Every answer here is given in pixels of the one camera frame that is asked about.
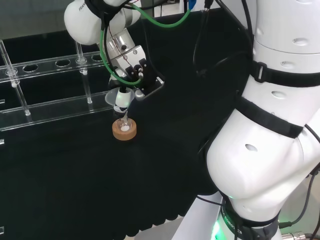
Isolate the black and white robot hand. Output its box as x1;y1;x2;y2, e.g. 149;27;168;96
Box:
107;44;166;114

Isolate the clear plastic funnel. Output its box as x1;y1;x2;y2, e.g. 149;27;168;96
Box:
104;87;137;121

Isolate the clear glass round-bottom flask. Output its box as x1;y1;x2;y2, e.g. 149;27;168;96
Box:
117;113;132;134

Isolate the clear acrylic funnel stand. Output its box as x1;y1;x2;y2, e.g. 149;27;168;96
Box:
0;39;116;132

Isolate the black bench cloth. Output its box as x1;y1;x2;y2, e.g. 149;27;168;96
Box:
0;7;255;238

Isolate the green cable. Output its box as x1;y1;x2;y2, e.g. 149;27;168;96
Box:
99;2;194;86

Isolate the thick black cable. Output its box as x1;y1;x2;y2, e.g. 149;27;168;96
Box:
192;0;256;79

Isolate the brown cork ring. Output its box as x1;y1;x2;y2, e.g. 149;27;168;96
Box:
112;119;138;141

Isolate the thin black cable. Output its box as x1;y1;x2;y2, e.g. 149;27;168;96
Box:
278;123;320;229

